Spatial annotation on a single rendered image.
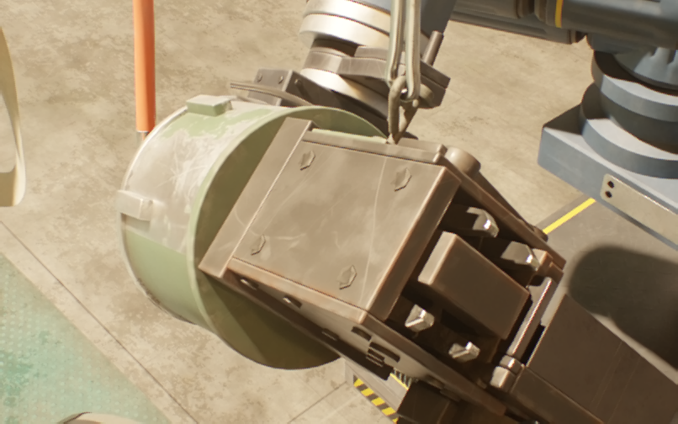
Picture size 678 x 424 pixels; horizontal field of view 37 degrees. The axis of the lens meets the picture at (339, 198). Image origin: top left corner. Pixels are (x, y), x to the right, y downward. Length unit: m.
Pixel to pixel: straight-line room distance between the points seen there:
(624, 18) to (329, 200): 0.50
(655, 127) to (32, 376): 1.47
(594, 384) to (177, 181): 0.24
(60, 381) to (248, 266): 1.89
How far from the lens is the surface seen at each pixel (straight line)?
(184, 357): 2.35
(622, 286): 2.06
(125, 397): 2.29
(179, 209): 0.54
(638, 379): 0.51
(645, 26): 0.92
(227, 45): 3.37
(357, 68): 0.72
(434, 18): 0.76
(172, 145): 0.58
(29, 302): 2.55
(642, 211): 1.58
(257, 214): 0.50
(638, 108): 1.52
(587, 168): 1.61
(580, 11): 0.92
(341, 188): 0.46
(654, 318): 2.02
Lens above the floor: 1.77
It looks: 40 degrees down
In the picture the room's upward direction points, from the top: straight up
